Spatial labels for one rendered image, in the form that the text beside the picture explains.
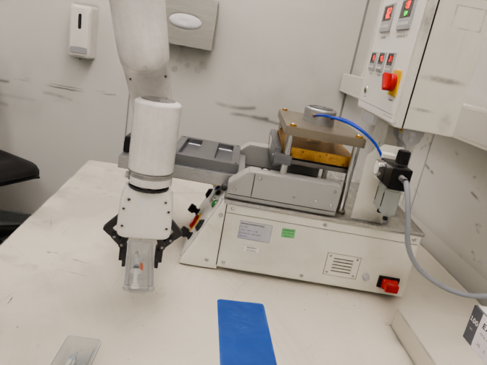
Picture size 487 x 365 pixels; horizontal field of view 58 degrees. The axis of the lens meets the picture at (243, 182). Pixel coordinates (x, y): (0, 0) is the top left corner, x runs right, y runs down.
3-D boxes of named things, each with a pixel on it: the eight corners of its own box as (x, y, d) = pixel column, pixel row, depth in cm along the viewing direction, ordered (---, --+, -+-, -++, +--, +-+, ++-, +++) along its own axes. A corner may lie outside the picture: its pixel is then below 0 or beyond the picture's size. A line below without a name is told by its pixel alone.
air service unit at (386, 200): (380, 204, 99) (398, 141, 95) (401, 230, 85) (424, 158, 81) (358, 200, 99) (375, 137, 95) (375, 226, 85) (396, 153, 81)
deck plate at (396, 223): (380, 189, 132) (381, 186, 132) (425, 237, 99) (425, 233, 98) (230, 163, 130) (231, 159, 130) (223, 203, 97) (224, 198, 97)
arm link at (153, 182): (124, 173, 77) (122, 189, 78) (174, 178, 79) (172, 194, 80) (126, 159, 85) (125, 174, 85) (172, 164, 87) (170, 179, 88)
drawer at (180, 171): (243, 167, 124) (248, 140, 122) (241, 192, 103) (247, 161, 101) (140, 149, 123) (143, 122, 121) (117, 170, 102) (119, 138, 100)
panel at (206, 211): (195, 213, 133) (230, 164, 128) (180, 258, 104) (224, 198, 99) (189, 209, 132) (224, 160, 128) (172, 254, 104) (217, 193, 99)
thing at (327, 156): (335, 153, 122) (343, 120, 119) (352, 176, 100) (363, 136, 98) (274, 143, 121) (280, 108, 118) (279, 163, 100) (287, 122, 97)
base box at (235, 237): (365, 240, 137) (380, 189, 131) (406, 310, 101) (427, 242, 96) (196, 211, 135) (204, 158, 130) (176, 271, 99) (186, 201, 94)
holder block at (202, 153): (239, 154, 122) (240, 145, 121) (237, 174, 103) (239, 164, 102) (180, 144, 121) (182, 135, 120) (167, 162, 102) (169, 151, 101)
